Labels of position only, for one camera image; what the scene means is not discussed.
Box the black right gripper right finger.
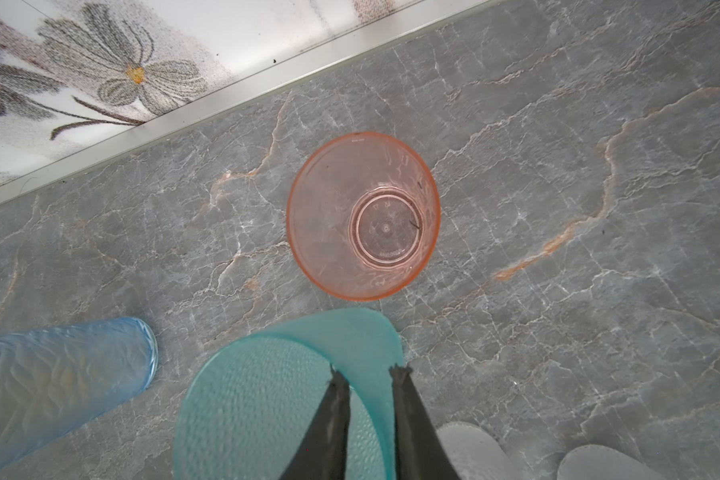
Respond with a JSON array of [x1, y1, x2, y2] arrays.
[[389, 365, 459, 480]]

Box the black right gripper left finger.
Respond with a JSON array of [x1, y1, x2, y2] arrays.
[[281, 369, 351, 480]]

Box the frosted textured plastic cup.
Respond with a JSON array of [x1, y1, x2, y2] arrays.
[[437, 422, 521, 480]]

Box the teal textured plastic cup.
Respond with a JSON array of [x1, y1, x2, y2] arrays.
[[174, 308, 404, 479]]

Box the blue textured plastic cup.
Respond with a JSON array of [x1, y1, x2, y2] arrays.
[[0, 317, 158, 469]]

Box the pink plastic cup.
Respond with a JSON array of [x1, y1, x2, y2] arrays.
[[286, 131, 441, 302]]

